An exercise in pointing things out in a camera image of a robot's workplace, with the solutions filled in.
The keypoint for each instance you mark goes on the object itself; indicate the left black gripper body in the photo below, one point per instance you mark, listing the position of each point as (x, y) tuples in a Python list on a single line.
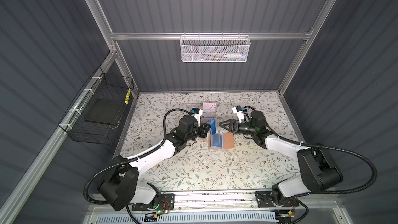
[(193, 135)]

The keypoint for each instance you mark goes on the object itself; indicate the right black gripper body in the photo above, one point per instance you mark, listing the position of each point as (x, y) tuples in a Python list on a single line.
[(246, 128)]

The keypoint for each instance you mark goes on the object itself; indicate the pink leather card holder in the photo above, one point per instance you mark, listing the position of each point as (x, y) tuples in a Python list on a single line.
[(228, 141)]

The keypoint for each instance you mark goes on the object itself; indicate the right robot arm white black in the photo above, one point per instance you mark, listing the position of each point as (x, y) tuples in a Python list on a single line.
[(318, 170)]

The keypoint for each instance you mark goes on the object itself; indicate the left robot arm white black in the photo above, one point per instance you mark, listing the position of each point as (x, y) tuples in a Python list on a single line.
[(120, 185)]

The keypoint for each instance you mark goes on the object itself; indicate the clear acrylic card organizer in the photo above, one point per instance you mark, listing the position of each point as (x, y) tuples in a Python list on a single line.
[(206, 115)]

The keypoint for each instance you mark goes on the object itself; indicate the pink card in organizer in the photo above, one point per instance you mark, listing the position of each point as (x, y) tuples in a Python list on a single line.
[(209, 107)]

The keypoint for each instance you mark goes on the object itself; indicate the yellow tag on basket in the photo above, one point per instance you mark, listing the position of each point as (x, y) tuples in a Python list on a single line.
[(127, 97)]

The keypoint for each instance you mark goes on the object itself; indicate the white tube in basket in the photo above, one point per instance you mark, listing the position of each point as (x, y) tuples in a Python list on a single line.
[(236, 56)]

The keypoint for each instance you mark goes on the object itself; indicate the black pad in basket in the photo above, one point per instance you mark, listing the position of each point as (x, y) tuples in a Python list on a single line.
[(104, 111)]

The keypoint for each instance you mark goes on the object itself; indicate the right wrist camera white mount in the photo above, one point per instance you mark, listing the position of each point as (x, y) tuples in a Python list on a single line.
[(240, 112)]

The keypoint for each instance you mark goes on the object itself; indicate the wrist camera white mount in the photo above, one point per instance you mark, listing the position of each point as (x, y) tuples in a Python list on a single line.
[(197, 114), (240, 112)]

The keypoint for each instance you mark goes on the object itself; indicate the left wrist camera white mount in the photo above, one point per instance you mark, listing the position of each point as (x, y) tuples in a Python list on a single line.
[(197, 114)]

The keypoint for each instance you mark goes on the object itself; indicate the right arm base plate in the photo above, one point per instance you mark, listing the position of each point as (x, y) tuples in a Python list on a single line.
[(266, 199)]

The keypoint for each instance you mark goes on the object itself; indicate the aluminium front rail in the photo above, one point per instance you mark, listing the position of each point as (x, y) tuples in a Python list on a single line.
[(240, 200)]

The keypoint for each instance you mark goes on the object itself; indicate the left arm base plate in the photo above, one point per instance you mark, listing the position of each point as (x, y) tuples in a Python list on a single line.
[(160, 203)]

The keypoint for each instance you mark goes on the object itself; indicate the white wire mesh basket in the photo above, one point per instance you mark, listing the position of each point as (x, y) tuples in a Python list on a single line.
[(212, 48)]

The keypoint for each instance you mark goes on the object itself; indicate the white perforated cable duct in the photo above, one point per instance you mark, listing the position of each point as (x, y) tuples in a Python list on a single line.
[(210, 217)]

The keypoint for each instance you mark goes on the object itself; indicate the black wire mesh basket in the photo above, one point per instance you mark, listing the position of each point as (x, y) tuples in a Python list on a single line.
[(106, 86)]

